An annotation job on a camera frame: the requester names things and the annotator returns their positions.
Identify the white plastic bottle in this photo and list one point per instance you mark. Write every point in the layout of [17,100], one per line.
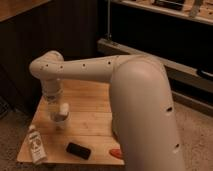
[36,147]

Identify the white ceramic cup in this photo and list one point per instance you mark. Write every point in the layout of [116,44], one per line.
[60,120]

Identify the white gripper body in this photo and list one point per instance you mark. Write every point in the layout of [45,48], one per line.
[52,92]

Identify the wooden shelf with items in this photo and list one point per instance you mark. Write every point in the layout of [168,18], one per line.
[193,10]

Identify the white sponge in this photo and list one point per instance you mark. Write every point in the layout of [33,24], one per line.
[64,109]

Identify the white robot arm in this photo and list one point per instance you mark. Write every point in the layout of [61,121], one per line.
[141,102]

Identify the black rectangular block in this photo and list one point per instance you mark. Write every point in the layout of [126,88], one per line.
[78,150]

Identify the orange red oblong object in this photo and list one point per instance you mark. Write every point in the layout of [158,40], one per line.
[117,153]

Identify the metal pole with base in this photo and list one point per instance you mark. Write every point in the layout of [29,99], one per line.
[112,30]

